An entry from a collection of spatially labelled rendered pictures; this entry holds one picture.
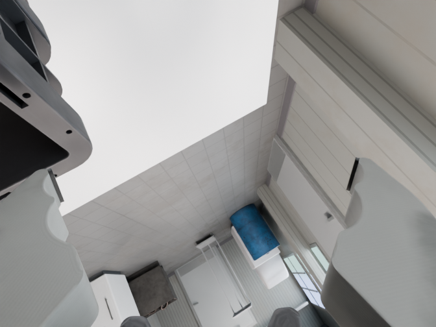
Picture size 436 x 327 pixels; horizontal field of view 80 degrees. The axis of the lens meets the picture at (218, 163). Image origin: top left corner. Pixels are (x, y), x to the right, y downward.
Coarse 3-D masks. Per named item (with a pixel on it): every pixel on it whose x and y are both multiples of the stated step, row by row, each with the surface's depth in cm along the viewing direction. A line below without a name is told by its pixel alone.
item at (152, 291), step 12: (156, 264) 505; (132, 276) 492; (144, 276) 484; (156, 276) 485; (132, 288) 473; (144, 288) 475; (156, 288) 476; (168, 288) 477; (144, 300) 466; (156, 300) 467; (168, 300) 468; (144, 312) 457
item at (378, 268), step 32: (352, 192) 11; (384, 192) 9; (352, 224) 9; (384, 224) 8; (416, 224) 8; (352, 256) 7; (384, 256) 7; (416, 256) 7; (352, 288) 6; (384, 288) 6; (416, 288) 6; (352, 320) 6; (384, 320) 5; (416, 320) 5
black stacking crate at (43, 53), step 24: (0, 0) 17; (0, 24) 14; (24, 24) 19; (24, 48) 16; (48, 48) 21; (48, 72) 18; (0, 120) 18; (24, 120) 18; (0, 144) 18; (24, 144) 17; (48, 144) 17; (0, 168) 17; (24, 168) 17
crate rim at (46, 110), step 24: (0, 48) 11; (0, 72) 11; (24, 72) 12; (0, 96) 12; (24, 96) 12; (48, 96) 14; (48, 120) 14; (72, 120) 15; (72, 144) 16; (48, 168) 17; (72, 168) 18; (0, 192) 16
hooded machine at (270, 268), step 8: (232, 224) 587; (232, 232) 612; (240, 240) 568; (240, 248) 629; (248, 256) 554; (264, 256) 552; (272, 256) 552; (256, 264) 546; (264, 264) 553; (272, 264) 555; (280, 264) 556; (264, 272) 550; (272, 272) 552; (280, 272) 554; (264, 280) 550; (272, 280) 550; (280, 280) 558
